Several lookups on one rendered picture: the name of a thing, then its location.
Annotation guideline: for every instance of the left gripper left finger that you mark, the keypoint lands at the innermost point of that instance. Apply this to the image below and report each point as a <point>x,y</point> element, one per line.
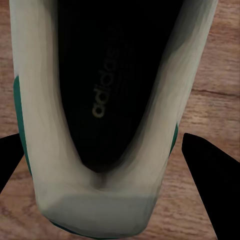
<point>11,152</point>

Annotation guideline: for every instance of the gym shoe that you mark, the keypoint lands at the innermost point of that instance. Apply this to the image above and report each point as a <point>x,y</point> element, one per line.
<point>100,87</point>

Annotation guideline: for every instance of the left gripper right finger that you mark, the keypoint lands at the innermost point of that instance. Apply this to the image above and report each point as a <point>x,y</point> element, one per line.
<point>217,178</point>

